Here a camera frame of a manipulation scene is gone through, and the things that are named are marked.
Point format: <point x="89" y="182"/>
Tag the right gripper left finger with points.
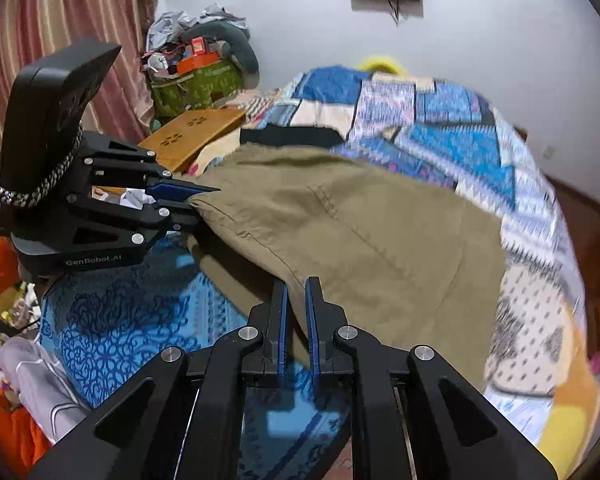
<point x="267" y="338"/>

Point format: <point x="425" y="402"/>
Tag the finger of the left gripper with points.
<point x="181" y="216"/>
<point x="177" y="190"/>

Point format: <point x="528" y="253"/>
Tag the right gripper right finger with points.
<point x="328" y="363"/>

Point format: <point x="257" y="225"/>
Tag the olive khaki pants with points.
<point x="409" y="262"/>

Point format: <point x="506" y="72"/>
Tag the wooden lap desk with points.
<point x="174" y="147"/>

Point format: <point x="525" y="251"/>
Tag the blue patchwork bedspread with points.
<point x="102" y="326"/>

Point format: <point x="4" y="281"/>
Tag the green patterned bag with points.
<point x="197" y="90"/>

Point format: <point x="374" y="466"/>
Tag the folded black garment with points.
<point x="278" y="137"/>

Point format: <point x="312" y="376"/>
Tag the orange box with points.
<point x="196" y="62"/>

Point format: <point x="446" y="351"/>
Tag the grey plush toy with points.
<point x="236" y="42"/>

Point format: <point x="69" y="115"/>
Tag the striped pink curtain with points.
<point x="105" y="38"/>

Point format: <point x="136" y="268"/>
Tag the yellow curved headboard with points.
<point x="381" y="64"/>

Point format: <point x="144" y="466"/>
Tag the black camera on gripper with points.
<point x="42" y="127"/>

